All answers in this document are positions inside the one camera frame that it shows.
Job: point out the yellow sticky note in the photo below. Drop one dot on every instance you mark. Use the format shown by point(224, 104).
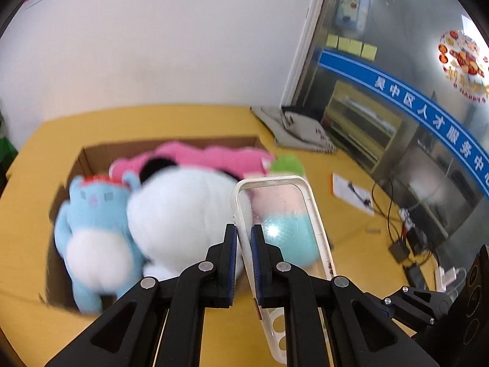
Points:
point(356, 47)
point(345, 44)
point(368, 50)
point(332, 41)

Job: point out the clear phone case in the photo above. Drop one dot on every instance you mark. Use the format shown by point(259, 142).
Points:
point(290, 206)

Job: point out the teal pink green plush toy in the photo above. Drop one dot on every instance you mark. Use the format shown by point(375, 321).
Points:
point(284, 164)

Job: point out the black flat device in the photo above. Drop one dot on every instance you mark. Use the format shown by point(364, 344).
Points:
point(414, 273)

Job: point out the grey folded cloth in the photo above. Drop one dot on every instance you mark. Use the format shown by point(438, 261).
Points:
point(294, 130)

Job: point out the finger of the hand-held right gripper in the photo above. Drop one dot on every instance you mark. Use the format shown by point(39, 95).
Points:
point(416, 302)

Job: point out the yellow wooden shelf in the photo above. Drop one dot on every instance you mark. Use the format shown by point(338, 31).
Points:
point(363, 118)

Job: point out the blue cartoon poster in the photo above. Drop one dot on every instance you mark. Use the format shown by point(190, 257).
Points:
point(353, 4)

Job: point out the white power plug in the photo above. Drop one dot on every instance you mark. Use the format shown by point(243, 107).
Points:
point(449, 275)

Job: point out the black power adapter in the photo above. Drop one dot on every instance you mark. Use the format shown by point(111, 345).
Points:
point(399, 251)

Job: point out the round festive door sticker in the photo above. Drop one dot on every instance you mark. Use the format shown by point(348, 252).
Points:
point(464, 61)

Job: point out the white round plush toy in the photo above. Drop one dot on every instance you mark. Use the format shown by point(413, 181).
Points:
point(179, 206)

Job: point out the pink bear plush toy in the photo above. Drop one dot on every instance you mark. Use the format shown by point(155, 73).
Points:
point(229, 158)

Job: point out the green potted plant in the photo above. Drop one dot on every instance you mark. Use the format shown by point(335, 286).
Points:
point(5, 149)

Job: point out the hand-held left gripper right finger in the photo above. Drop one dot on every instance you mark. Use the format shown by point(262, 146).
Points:
point(256, 263)

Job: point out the blue and white plush toy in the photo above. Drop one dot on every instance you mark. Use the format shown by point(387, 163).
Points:
point(95, 214)

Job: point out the brown cardboard box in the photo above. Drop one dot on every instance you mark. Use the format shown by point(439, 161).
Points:
point(89, 160)

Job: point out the glass door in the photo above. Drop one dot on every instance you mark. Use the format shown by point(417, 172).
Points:
point(420, 26)

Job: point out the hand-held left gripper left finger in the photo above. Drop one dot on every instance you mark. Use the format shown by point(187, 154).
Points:
point(230, 260)

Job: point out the blue door banner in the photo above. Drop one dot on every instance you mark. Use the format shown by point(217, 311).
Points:
point(382, 80)

